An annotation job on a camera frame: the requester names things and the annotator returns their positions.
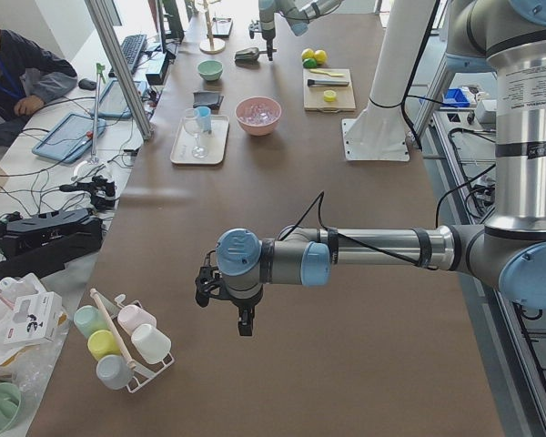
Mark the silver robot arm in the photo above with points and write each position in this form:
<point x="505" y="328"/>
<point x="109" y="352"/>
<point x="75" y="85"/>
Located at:
<point x="298" y="18"/>
<point x="507" y="251"/>

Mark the white cup on rack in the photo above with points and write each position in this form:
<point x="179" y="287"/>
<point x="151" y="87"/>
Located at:
<point x="152" y="344"/>

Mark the wooden mug tree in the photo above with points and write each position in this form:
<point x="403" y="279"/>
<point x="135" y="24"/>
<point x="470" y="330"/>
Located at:
<point x="210" y="45"/>

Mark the upper blue teach pendant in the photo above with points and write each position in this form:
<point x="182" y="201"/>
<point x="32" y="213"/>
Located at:
<point x="68" y="140"/>

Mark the green cup on rack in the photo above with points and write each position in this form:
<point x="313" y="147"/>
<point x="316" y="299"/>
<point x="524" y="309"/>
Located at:
<point x="88" y="320"/>

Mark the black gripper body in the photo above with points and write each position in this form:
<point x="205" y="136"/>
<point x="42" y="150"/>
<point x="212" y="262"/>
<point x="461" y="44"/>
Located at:
<point x="268" y="35"/>
<point x="243" y="302"/>

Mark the person in dark jacket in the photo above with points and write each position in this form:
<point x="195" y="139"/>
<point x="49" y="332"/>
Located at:
<point x="30" y="78"/>

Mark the black computer mouse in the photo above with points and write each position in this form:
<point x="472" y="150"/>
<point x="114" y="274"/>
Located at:
<point x="87" y="84"/>

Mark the pink cup on rack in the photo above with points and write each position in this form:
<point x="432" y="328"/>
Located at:
<point x="132" y="316"/>

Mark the white cup rack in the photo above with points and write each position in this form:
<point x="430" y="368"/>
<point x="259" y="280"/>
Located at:
<point x="131" y="350"/>

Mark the right yellow lemon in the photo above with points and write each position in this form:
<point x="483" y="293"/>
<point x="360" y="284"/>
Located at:
<point x="320" y="56"/>

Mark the black monitor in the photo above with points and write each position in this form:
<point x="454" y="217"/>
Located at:
<point x="169" y="27"/>

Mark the pile of clear ice cubes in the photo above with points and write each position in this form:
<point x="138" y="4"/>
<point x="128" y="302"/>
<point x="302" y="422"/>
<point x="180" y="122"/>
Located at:
<point x="258" y="114"/>

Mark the wooden stick on rack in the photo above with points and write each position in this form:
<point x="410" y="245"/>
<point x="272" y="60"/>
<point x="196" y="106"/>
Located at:
<point x="96" y="297"/>

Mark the black tray with glasses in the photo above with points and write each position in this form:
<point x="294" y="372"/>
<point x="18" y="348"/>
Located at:
<point x="221" y="27"/>

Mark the standing wine glass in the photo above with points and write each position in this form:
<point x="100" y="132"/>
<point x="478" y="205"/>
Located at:
<point x="193" y="126"/>

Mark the pink bowl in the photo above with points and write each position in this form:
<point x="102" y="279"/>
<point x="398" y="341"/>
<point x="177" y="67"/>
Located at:
<point x="253" y="130"/>

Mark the aluminium frame post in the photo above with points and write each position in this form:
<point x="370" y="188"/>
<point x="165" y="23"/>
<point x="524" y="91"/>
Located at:
<point x="101" y="19"/>

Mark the grey cup on rack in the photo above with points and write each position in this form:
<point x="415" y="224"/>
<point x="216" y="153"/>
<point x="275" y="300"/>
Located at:
<point x="113" y="372"/>

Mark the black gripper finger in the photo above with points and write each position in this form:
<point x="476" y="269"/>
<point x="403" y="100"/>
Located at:
<point x="245" y="326"/>
<point x="270" y="49"/>

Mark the left yellow lemon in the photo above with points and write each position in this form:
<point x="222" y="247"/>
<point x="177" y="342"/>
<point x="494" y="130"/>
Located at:
<point x="307" y="54"/>

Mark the black keyboard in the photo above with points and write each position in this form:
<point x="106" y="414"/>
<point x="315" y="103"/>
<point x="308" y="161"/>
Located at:
<point x="133" y="47"/>

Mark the blue cup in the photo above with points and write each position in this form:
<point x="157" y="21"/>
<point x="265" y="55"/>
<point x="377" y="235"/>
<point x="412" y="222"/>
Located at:
<point x="204" y="115"/>

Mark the dark grey folded cloth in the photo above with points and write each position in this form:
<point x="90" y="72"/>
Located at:
<point x="210" y="99"/>

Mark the yellow cup on rack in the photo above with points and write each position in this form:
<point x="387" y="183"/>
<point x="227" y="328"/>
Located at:
<point x="102" y="343"/>

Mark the metal ice scoop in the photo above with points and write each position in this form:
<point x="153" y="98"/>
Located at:
<point x="251" y="55"/>

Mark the wooden cutting board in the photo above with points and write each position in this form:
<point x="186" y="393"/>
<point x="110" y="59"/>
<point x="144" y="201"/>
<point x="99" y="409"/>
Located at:
<point x="313" y="96"/>

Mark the cream serving tray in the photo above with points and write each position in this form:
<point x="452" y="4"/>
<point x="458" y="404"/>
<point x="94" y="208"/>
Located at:
<point x="214" y="144"/>

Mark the green lime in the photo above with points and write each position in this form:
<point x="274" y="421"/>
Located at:
<point x="309" y="63"/>

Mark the white cardboard box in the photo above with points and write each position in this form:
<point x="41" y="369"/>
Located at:
<point x="35" y="319"/>

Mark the green bowl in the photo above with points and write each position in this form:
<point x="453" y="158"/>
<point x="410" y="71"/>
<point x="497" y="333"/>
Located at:
<point x="210" y="70"/>

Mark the black backpack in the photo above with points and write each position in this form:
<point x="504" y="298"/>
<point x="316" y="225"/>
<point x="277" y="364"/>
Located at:
<point x="44" y="243"/>

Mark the half lemon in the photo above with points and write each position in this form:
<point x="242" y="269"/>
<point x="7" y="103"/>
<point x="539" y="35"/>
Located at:
<point x="330" y="95"/>

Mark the yellow lemon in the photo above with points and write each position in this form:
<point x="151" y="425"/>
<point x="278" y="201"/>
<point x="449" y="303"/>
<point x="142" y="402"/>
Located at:
<point x="320" y="56"/>
<point x="307" y="54"/>

